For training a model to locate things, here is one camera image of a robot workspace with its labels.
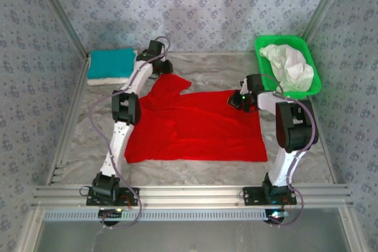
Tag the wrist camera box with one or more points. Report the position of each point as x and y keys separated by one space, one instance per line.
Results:
x=252 y=83
x=156 y=47

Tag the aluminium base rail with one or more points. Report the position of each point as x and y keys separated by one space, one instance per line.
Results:
x=192 y=196

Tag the folded teal t-shirt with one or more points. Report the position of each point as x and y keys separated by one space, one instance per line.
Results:
x=109 y=63

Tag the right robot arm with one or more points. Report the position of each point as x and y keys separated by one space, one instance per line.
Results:
x=282 y=169

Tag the green plastic basket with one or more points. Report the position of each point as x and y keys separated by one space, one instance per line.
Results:
x=295 y=39

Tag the crumpled white t-shirt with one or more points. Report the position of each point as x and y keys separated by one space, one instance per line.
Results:
x=291 y=66

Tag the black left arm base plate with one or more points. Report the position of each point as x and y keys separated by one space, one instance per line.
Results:
x=133 y=191

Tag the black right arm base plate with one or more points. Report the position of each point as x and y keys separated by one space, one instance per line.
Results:
x=251 y=196

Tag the red t-shirt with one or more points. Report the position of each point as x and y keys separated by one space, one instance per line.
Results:
x=200 y=128

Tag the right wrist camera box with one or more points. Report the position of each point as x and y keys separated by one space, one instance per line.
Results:
x=252 y=83

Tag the aluminium frame post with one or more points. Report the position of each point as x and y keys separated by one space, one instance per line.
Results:
x=326 y=4
x=61 y=13

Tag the folded white t-shirt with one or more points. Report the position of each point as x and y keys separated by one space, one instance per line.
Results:
x=106 y=81

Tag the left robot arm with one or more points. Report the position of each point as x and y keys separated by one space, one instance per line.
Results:
x=118 y=145

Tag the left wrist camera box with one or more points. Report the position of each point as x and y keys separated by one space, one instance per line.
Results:
x=156 y=47

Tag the black controller board with LED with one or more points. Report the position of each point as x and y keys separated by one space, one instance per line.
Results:
x=110 y=213
x=274 y=215

